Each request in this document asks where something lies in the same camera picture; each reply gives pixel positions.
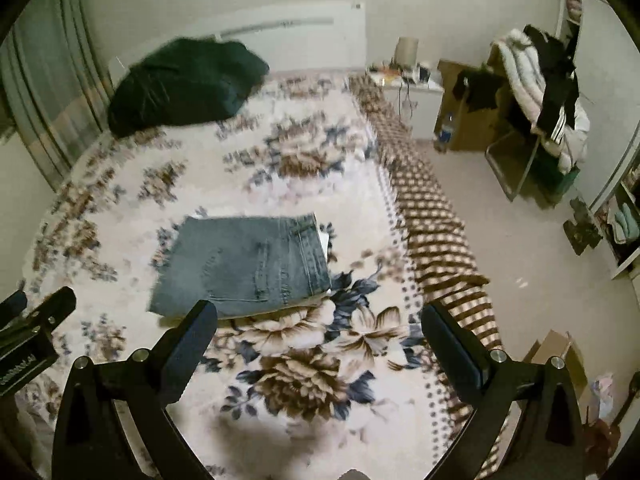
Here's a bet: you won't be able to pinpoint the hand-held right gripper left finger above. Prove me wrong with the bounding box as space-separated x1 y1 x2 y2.
51 300 219 480

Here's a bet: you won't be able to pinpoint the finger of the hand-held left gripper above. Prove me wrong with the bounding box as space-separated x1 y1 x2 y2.
0 290 29 323
19 286 77 337

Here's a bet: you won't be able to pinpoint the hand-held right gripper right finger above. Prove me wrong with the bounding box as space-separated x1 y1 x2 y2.
421 302 587 480

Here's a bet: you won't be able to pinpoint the blue denim pants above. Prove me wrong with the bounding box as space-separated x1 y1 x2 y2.
148 213 333 319

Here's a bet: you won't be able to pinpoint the small cardboard box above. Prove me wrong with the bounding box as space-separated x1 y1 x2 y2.
522 330 589 397

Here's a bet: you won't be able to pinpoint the brown checked bedspread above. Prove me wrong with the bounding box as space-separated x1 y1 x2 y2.
349 74 505 480

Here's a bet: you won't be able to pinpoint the pale plastic bag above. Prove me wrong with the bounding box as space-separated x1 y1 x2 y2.
587 372 619 422

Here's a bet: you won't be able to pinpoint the dark bag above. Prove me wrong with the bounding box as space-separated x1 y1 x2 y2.
562 199 604 257

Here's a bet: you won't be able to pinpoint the floral blanket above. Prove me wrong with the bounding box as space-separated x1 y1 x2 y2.
15 72 501 480

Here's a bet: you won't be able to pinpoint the green bag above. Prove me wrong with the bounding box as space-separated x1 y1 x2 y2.
530 150 582 206

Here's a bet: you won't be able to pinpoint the plastic water bottle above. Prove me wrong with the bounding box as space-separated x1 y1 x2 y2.
434 112 457 154

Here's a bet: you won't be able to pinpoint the teal folded clothing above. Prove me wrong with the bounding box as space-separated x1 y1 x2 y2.
612 209 637 242

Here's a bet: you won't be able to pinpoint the large cardboard box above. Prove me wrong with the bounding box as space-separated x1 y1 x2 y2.
437 59 517 152

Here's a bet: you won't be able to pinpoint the striped curtain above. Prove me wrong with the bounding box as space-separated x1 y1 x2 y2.
0 0 115 192

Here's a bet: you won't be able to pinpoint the white nightstand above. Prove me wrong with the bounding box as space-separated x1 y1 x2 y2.
367 65 446 142

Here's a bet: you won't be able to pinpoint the white striped jacket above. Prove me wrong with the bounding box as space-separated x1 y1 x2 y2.
542 95 592 175

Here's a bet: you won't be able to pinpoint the black cloth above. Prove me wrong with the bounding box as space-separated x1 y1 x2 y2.
452 67 504 112

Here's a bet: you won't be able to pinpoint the dark green cloth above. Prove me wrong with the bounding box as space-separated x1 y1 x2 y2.
107 36 271 138

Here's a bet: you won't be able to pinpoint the white puffy jacket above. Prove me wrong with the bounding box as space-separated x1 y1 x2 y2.
492 27 547 127

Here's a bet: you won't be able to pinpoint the black clothing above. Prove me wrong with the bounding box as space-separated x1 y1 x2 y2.
522 25 582 134

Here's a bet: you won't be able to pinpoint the beige cylindrical lamp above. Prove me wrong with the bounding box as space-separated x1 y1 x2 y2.
395 36 420 68

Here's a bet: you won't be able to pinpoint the white wardrobe door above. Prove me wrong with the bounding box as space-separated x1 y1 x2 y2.
570 0 640 211

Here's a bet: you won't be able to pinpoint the white headboard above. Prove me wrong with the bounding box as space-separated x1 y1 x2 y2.
107 1 368 78

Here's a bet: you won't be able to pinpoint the white wardrobe shelf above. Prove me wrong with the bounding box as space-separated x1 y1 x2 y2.
556 0 587 42

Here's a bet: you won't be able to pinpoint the metal frame chair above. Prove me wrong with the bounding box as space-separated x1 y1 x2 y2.
485 129 545 204

